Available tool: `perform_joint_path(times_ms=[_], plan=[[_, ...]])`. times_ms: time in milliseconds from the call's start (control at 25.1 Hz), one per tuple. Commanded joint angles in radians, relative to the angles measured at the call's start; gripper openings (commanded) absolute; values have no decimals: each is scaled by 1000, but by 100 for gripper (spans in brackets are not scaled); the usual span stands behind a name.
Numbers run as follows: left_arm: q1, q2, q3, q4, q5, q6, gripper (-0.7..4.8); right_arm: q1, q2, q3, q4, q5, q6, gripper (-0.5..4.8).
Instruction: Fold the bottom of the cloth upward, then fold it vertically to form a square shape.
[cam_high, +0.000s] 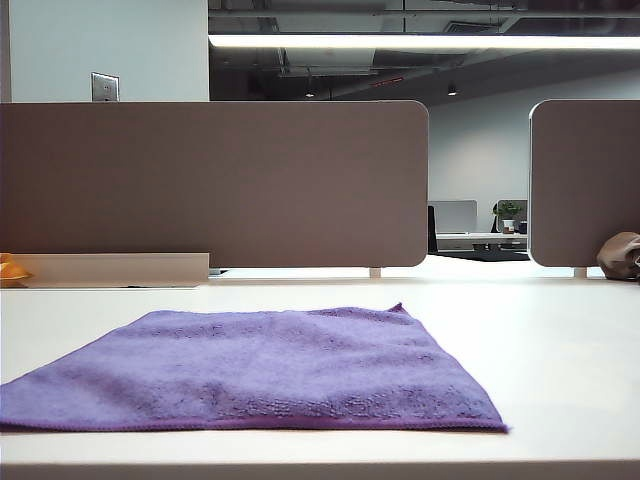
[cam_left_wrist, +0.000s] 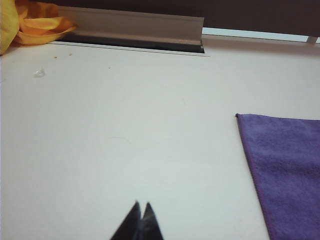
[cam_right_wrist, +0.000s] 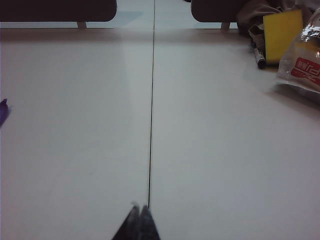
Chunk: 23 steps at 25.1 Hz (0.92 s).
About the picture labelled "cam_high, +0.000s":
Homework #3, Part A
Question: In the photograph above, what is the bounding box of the white background desk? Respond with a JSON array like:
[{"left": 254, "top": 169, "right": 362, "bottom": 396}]
[{"left": 435, "top": 230, "right": 529, "bottom": 252}]

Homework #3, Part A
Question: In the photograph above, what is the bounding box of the beige cable tray lid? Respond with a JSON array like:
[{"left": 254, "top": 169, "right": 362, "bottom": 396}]
[{"left": 0, "top": 252, "right": 211, "bottom": 290}]

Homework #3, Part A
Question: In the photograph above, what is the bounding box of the orange object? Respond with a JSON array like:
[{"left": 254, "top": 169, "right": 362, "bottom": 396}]
[{"left": 0, "top": 252, "right": 35, "bottom": 288}]

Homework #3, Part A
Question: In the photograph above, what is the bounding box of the silver wall switch plate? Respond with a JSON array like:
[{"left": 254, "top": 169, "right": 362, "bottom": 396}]
[{"left": 90, "top": 71, "right": 121, "bottom": 103}]

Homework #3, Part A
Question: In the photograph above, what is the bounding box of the long ceiling light strip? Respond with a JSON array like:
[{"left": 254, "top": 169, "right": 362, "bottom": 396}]
[{"left": 208, "top": 33, "right": 640, "bottom": 51}]

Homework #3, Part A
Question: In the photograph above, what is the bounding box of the potted green plant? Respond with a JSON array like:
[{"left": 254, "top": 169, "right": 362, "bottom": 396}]
[{"left": 494, "top": 200, "right": 524, "bottom": 236}]

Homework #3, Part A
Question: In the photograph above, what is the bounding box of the brown crumpled bag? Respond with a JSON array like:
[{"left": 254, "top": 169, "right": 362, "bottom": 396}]
[{"left": 596, "top": 231, "right": 640, "bottom": 281}]

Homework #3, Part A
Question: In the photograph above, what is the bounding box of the purple microfiber cloth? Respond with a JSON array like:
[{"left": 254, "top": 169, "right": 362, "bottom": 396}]
[{"left": 0, "top": 302, "right": 511, "bottom": 435}]

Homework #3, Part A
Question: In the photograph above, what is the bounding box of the grey desk divider panel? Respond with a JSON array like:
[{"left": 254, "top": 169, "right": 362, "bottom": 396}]
[{"left": 0, "top": 99, "right": 430, "bottom": 269}]

